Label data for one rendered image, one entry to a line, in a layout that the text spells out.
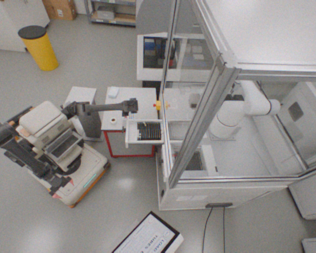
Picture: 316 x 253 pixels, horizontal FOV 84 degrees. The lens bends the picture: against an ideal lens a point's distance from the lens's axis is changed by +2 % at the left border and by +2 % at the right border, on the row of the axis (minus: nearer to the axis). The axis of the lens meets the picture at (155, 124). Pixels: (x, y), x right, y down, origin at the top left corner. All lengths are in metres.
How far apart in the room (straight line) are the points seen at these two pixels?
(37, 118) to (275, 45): 1.22
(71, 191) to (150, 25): 1.84
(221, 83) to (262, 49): 0.20
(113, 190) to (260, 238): 1.76
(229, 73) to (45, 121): 1.08
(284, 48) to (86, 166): 2.02
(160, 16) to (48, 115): 1.26
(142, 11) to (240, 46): 1.30
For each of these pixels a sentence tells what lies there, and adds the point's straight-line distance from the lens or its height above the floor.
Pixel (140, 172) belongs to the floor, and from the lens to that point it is 2.39.
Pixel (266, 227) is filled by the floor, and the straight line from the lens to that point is 2.68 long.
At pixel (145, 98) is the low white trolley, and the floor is 0.76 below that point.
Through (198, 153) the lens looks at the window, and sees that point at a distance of 0.89.
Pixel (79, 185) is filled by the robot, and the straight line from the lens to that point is 2.15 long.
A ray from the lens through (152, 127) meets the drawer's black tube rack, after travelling 1.64.
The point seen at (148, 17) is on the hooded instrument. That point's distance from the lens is 1.85.
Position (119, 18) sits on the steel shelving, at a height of 0.14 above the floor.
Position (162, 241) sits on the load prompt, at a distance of 1.09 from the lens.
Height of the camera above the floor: 2.24
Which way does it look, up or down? 54 degrees down
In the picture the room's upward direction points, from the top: 7 degrees clockwise
